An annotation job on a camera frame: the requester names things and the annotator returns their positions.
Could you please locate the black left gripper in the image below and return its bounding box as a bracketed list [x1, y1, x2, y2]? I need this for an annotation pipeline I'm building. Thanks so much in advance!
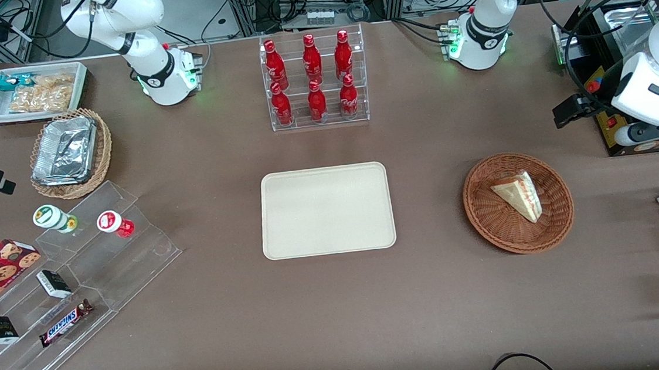
[551, 91, 616, 130]

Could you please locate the triangle sandwich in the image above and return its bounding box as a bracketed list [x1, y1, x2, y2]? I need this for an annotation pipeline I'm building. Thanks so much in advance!
[489, 169, 544, 227]

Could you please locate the aluminium foil tray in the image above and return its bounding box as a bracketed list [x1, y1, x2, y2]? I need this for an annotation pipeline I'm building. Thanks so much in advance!
[27, 114, 101, 188]

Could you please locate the silver metal tray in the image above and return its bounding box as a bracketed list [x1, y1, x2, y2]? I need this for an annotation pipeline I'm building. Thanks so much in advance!
[597, 0, 659, 63]

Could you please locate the oval wicker basket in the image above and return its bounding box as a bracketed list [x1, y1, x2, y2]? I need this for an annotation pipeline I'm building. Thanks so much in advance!
[25, 106, 117, 203]

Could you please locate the round brown wicker basket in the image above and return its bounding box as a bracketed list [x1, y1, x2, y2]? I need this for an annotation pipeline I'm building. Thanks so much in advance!
[460, 148, 578, 259]

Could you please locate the cream plastic tray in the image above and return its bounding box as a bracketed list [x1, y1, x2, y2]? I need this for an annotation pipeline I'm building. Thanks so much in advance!
[256, 160, 399, 262]

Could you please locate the black control box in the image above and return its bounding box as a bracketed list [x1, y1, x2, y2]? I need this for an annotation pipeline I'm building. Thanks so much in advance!
[549, 0, 659, 161]

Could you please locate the green lidded yogurt cup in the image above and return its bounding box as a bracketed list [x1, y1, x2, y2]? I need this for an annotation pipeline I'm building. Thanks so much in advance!
[31, 202, 80, 236]

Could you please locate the teal snack packet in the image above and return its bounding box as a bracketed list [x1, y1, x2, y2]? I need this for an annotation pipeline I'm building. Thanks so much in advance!
[0, 72, 35, 93]

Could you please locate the clear bag of crackers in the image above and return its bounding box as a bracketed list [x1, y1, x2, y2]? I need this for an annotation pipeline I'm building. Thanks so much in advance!
[6, 72, 79, 116]

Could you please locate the red lidded yogurt cup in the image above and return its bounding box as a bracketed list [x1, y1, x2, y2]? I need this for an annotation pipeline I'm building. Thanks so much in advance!
[95, 208, 137, 241]

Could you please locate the snickers chocolate bar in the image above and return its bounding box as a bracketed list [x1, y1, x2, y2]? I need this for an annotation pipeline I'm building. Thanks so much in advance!
[35, 298, 97, 349]

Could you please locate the clear acrylic stepped shelf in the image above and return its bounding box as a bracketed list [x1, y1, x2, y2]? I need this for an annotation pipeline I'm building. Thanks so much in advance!
[0, 174, 192, 370]

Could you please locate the red soda bottle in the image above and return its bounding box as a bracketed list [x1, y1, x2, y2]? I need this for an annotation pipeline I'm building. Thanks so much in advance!
[270, 81, 294, 127]
[301, 33, 324, 85]
[337, 73, 361, 119]
[305, 80, 329, 123]
[332, 29, 355, 82]
[263, 39, 290, 91]

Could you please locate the clear acrylic bottle rack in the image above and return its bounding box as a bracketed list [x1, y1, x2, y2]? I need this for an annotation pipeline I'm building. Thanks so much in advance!
[258, 23, 372, 134]

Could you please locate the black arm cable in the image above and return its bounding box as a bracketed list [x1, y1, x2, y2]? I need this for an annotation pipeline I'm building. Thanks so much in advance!
[538, 0, 659, 116]

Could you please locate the black cable loop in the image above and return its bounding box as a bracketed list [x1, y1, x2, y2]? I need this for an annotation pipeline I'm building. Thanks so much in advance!
[482, 349, 560, 370]

